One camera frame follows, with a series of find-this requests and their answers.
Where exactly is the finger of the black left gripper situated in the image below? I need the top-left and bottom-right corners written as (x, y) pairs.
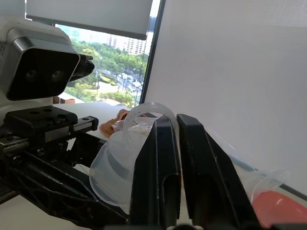
top-left (64, 131), bottom-right (108, 169)
top-left (6, 151), bottom-right (130, 229)

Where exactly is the dark window frame post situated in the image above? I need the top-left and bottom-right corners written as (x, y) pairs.
top-left (140, 0), bottom-right (166, 107)

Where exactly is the black camera cable plug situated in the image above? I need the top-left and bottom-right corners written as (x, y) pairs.
top-left (71, 53), bottom-right (95, 82)

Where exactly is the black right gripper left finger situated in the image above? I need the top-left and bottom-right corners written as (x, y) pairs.
top-left (130, 115), bottom-right (182, 229)

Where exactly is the white roller blind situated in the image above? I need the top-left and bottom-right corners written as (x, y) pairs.
top-left (25, 0), bottom-right (154, 41)

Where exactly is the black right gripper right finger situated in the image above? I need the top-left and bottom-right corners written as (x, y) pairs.
top-left (176, 113), bottom-right (260, 228)

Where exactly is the beige crumpled object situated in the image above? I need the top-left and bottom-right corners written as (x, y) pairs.
top-left (99, 109), bottom-right (159, 144)

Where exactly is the white robot camera head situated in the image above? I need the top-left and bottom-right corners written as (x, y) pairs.
top-left (0, 16), bottom-right (81, 107)

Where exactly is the pink object in plastic bag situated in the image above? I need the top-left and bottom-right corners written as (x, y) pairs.
top-left (248, 168), bottom-right (307, 230)

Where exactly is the clear plastic cup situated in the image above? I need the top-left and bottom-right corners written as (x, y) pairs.
top-left (88, 102), bottom-right (180, 213)

